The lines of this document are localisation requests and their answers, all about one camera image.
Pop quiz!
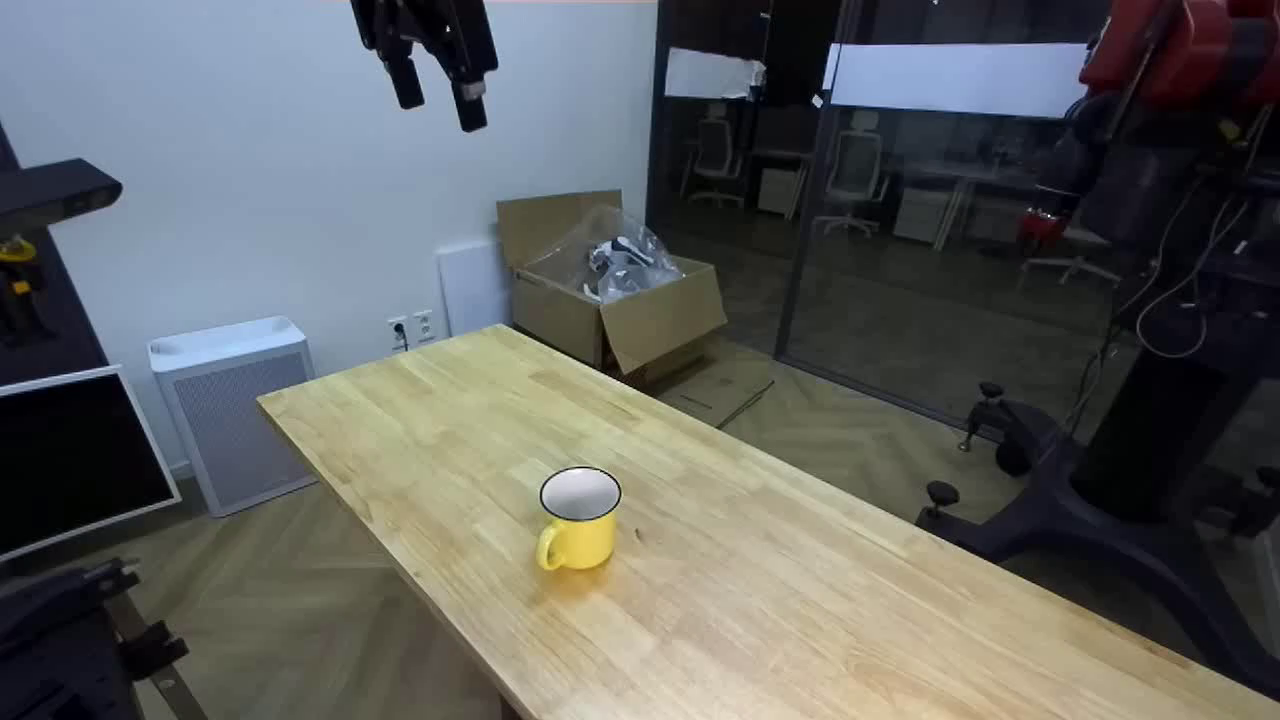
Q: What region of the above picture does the yellow and black tool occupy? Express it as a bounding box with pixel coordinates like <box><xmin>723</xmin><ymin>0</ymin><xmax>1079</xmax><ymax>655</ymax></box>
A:
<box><xmin>0</xmin><ymin>234</ymin><xmax>47</xmax><ymax>337</ymax></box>

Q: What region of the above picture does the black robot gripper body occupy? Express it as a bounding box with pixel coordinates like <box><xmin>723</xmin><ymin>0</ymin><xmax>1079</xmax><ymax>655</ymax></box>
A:
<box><xmin>348</xmin><ymin>0</ymin><xmax>503</xmax><ymax>79</ymax></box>

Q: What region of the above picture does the black monitor with white frame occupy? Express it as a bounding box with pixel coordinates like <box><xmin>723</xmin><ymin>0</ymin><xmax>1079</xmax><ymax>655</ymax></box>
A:
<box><xmin>0</xmin><ymin>364</ymin><xmax>183</xmax><ymax>567</ymax></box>

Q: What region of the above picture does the black tripod stand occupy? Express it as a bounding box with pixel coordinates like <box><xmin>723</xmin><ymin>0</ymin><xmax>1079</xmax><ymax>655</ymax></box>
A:
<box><xmin>0</xmin><ymin>555</ymin><xmax>212</xmax><ymax>720</ymax></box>

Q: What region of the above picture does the white wall outlet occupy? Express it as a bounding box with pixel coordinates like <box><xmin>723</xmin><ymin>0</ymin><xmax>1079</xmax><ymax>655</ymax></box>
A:
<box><xmin>384</xmin><ymin>303</ymin><xmax>443</xmax><ymax>358</ymax></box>

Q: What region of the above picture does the white board leaning on wall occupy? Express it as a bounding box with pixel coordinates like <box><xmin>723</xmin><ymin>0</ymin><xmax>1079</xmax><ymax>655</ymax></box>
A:
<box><xmin>432</xmin><ymin>235</ymin><xmax>517</xmax><ymax>341</ymax></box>

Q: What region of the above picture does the open cardboard box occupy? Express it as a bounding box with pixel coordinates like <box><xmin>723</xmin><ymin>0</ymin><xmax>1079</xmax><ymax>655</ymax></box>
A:
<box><xmin>492</xmin><ymin>190</ymin><xmax>732</xmax><ymax>384</ymax></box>

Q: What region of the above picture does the red stool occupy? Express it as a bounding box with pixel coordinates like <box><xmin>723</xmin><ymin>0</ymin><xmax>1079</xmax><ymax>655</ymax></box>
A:
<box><xmin>1011</xmin><ymin>202</ymin><xmax>1128</xmax><ymax>296</ymax></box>

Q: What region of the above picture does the yellow enamel mug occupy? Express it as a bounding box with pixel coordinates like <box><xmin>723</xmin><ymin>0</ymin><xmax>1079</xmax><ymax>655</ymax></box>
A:
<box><xmin>531</xmin><ymin>462</ymin><xmax>626</xmax><ymax>581</ymax></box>

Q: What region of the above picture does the white air purifier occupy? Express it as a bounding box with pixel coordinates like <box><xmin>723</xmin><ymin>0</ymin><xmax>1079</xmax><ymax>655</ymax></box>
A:
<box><xmin>145</xmin><ymin>311</ymin><xmax>318</xmax><ymax>519</ymax></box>

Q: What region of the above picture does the white cable loop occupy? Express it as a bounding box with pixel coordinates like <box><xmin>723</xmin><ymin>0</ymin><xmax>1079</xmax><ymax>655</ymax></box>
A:
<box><xmin>1128</xmin><ymin>125</ymin><xmax>1254</xmax><ymax>370</ymax></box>

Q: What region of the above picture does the white office chair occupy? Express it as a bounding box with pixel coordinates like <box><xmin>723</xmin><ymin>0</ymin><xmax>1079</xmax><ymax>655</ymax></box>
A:
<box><xmin>810</xmin><ymin>109</ymin><xmax>897</xmax><ymax>249</ymax></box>
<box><xmin>685</xmin><ymin>102</ymin><xmax>751</xmax><ymax>218</ymax></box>

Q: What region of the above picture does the clear plastic bag bundle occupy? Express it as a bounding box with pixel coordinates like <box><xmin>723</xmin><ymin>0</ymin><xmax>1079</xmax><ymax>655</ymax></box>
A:
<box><xmin>576</xmin><ymin>230</ymin><xmax>685</xmax><ymax>303</ymax></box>

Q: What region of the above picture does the flat cardboard sheet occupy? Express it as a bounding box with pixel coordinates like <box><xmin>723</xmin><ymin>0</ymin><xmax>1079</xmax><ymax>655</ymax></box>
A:
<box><xmin>657</xmin><ymin>337</ymin><xmax>780</xmax><ymax>432</ymax></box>

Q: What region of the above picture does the frosted white glass strip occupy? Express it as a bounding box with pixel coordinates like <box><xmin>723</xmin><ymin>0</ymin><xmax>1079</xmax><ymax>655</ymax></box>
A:
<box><xmin>659</xmin><ymin>45</ymin><xmax>772</xmax><ymax>109</ymax></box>
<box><xmin>819</xmin><ymin>41</ymin><xmax>1096</xmax><ymax>125</ymax></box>

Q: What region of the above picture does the black glass partition frame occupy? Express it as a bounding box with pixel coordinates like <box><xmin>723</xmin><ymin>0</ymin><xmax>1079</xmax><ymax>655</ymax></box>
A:
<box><xmin>645</xmin><ymin>0</ymin><xmax>884</xmax><ymax>364</ymax></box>

